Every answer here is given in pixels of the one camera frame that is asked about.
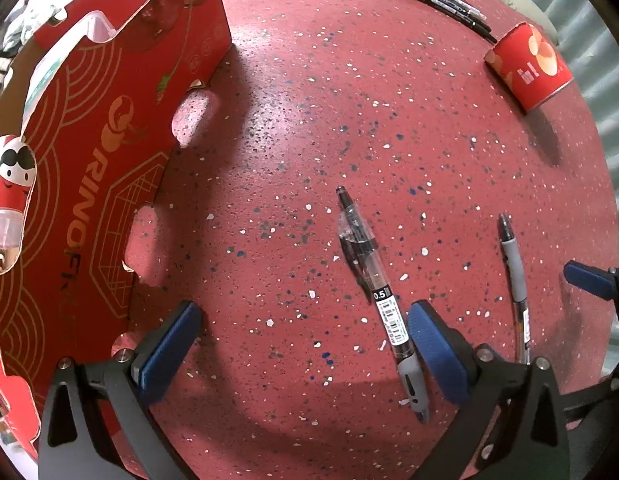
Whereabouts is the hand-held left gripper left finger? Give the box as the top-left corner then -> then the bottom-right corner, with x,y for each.
38,301 -> 204,480

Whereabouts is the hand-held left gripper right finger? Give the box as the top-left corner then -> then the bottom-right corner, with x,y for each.
407,300 -> 573,480

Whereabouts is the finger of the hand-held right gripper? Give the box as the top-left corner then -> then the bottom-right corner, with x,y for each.
563,259 -> 619,302
562,365 -> 619,423

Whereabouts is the black gel pen clear barrel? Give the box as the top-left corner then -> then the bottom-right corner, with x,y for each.
336,186 -> 430,423
497,212 -> 533,367

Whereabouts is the red cardboard fruit box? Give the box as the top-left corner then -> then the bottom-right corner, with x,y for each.
0,0 -> 233,441

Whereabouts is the red paper cup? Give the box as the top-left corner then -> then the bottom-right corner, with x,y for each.
484,21 -> 574,113

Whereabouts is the red panda print cup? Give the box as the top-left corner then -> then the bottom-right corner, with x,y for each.
0,134 -> 39,252

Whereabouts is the white cloth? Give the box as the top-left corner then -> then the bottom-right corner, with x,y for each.
0,0 -> 98,68

